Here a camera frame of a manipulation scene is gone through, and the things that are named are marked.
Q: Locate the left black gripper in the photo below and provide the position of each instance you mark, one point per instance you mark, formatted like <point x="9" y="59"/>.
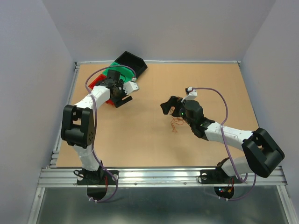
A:
<point x="118" y="103"/>

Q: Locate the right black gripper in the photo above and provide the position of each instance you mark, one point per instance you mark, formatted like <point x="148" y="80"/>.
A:
<point x="173" y="101"/>

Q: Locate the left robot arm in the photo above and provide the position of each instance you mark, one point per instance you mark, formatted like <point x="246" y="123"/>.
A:
<point x="79" y="121"/>

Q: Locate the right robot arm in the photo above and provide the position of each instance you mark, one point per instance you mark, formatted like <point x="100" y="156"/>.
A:
<point x="261" y="153"/>

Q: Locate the green plastic bin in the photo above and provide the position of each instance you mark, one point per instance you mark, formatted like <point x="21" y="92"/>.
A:
<point x="126" y="74"/>

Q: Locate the red plastic bin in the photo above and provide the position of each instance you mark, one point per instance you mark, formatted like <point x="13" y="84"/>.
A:
<point x="100" y="90"/>

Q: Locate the black plastic bin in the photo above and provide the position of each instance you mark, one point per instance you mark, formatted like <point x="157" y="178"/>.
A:
<point x="132" y="61"/>

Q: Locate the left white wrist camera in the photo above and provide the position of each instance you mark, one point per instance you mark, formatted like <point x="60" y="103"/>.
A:
<point x="130" y="87"/>

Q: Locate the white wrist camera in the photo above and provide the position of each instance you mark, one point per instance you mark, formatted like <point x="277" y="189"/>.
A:
<point x="130" y="87"/>
<point x="191" y="94"/>

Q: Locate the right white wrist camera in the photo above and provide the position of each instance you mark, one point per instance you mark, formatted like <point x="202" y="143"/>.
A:
<point x="191" y="94"/>

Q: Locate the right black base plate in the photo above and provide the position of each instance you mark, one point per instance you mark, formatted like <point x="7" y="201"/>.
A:
<point x="214" y="176"/>

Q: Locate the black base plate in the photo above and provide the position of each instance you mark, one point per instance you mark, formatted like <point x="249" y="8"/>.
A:
<point x="109" y="177"/>
<point x="214" y="176"/>

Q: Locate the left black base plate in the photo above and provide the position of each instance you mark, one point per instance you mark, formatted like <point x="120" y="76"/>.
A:
<point x="109" y="177"/>

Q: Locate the aluminium mounting rail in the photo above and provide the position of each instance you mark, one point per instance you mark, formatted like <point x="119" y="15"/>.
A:
<point x="129" y="177"/>

